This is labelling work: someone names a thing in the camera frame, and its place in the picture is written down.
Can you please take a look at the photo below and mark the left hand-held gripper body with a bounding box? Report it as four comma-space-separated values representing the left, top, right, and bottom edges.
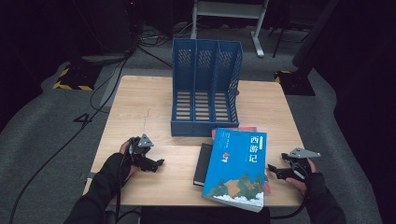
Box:
128, 133, 157, 166

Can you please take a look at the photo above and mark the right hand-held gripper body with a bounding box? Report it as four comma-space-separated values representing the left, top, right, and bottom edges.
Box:
288, 147, 321, 181

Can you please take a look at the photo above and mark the black hardcover book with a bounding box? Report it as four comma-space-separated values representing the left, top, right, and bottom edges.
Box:
192, 142, 215, 188

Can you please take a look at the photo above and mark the blue landscape cover book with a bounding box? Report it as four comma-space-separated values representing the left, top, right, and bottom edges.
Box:
201, 127, 268, 214

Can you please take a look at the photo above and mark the red winged creature book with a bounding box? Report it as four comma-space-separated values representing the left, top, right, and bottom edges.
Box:
211, 126, 272, 196

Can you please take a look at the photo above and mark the blue plastic file rack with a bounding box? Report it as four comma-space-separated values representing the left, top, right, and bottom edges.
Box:
170, 37, 244, 138

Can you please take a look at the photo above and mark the person's right hand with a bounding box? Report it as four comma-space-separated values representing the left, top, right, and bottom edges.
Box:
284, 159, 328, 200

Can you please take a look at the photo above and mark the person's left hand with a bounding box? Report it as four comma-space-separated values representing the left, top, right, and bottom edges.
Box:
104, 140, 141, 188

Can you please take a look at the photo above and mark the yellow-black striped stand base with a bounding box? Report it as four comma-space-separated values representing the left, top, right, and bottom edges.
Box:
274, 69, 317, 97
51, 63, 103, 91

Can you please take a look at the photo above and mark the dark slanted stand pole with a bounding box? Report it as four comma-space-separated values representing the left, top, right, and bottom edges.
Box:
291, 0, 341, 68

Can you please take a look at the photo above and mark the left hand-held gripper cable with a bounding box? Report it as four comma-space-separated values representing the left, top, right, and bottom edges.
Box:
114, 153, 142, 224

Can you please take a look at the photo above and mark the looped black floor cable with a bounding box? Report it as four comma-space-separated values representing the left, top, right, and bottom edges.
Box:
89, 60, 127, 115

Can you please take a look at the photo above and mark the long black floor cable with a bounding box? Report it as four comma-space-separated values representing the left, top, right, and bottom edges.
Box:
8, 46, 138, 224

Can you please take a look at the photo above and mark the tangle of black cables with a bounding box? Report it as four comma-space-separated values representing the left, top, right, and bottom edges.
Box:
136, 24, 195, 49

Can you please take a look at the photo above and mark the white metal table frame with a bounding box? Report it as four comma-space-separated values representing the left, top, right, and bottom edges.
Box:
190, 0, 271, 59

